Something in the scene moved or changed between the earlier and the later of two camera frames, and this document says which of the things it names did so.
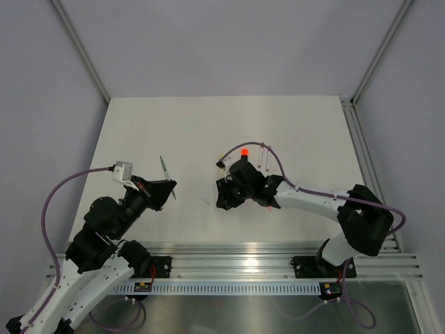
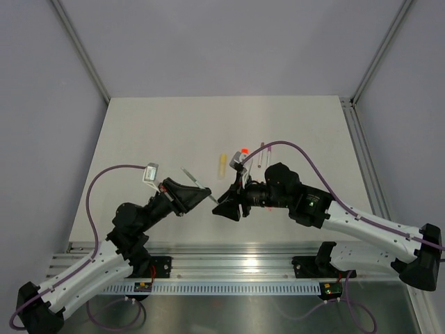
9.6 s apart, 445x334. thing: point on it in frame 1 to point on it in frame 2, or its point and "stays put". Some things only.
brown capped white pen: (261, 157) stays put
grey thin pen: (166, 174) to (198, 184)
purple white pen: (267, 170) stays put
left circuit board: (141, 287) stays put
